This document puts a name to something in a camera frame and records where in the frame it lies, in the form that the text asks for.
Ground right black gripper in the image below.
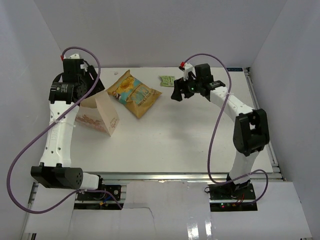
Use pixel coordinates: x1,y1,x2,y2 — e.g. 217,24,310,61
171,73,203,102

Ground light green snack packet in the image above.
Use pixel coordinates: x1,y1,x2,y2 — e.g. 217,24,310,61
159,75,176,87

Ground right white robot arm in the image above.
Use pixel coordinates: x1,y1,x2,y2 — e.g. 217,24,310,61
171,62,270,200

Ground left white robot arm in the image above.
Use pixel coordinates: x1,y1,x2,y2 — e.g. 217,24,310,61
30,54,106,200

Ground kettle chips bag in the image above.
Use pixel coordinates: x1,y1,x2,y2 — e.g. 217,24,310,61
106,70,162,119

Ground blue table corner label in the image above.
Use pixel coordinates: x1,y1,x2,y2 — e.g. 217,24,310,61
226,67,244,72

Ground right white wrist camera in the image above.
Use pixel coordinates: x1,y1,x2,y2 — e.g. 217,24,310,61
178,62,194,81

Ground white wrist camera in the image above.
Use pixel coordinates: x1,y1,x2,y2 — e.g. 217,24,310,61
178,62,194,81
60,53,81,61

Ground beige paper bag orange handles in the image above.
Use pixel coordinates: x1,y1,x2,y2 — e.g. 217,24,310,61
75,90,120,136

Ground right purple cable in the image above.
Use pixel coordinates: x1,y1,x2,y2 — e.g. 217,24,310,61
184,53,270,204

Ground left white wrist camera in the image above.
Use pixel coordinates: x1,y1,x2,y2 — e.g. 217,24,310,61
60,53,81,61

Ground aluminium table rail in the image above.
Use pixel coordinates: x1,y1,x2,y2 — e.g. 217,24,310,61
99,172,282,182

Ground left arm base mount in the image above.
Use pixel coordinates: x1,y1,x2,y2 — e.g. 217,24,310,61
75,183,122,206

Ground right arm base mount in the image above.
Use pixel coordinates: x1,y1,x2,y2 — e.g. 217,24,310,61
204,183,258,213

